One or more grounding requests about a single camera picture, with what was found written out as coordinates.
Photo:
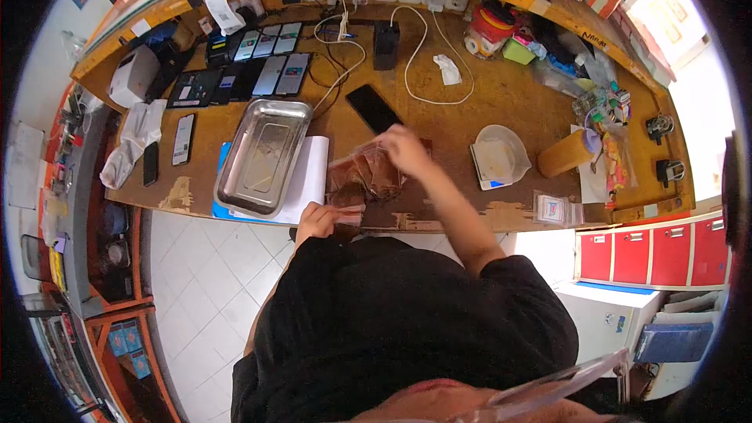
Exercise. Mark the pile of brown packets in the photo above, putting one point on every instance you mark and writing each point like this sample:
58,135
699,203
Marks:
364,170

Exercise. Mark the orange display counter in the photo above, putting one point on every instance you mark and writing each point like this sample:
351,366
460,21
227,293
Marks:
88,282

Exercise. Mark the clear plastic piece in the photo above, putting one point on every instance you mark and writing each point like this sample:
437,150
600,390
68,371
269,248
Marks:
558,385

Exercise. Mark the black charger box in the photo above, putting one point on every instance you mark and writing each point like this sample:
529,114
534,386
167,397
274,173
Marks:
386,46

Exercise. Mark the large black smartphone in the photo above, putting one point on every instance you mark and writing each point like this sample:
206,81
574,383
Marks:
373,109

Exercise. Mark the person's right fingers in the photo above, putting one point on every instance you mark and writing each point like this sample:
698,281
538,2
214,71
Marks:
392,138

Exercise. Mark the white plastic bag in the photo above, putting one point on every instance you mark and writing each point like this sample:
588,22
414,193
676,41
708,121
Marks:
132,141

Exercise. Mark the smartphone with white screen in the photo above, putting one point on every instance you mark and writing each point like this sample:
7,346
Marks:
183,140

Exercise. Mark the red locker cabinet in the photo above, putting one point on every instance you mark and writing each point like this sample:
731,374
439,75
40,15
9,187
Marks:
652,255

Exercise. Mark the bag of colourful small items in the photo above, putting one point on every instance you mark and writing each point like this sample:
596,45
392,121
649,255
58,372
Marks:
611,129

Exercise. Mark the steel tray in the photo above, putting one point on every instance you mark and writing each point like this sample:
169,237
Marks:
264,156

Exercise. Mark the brown tape roll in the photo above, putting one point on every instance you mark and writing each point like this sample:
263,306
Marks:
564,154

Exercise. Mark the red tape rolls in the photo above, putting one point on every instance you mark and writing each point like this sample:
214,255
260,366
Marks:
490,26

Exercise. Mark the group of smartphones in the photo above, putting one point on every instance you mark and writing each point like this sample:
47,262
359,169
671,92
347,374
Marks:
258,67

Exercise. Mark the person's left fingers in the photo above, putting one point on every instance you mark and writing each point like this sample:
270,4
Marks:
333,212

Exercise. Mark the green box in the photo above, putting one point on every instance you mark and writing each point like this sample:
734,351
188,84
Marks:
518,51

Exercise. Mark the crumpled white tissue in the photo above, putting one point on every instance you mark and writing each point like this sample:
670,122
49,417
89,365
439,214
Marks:
449,69

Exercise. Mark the person's left hand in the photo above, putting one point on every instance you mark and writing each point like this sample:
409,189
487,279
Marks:
317,224

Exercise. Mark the white paper sheet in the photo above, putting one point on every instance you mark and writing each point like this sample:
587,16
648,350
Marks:
311,179

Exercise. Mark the small clear packets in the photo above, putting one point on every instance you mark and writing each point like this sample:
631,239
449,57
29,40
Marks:
552,210

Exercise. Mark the small black smartphone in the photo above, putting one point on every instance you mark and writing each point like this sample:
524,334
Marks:
151,163

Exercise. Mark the person's body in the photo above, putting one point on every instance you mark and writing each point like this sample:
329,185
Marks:
399,329

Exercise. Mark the white scale with bowl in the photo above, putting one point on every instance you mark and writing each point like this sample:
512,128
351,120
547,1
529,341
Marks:
499,156

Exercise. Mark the single dark brown packet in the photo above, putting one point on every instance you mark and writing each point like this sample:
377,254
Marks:
351,203

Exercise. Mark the white box printer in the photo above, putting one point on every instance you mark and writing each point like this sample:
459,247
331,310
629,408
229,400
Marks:
132,75

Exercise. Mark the white receipt strip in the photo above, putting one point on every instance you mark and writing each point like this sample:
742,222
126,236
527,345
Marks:
218,3

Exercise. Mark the person's right hand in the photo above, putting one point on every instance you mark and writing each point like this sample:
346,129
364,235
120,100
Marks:
408,153

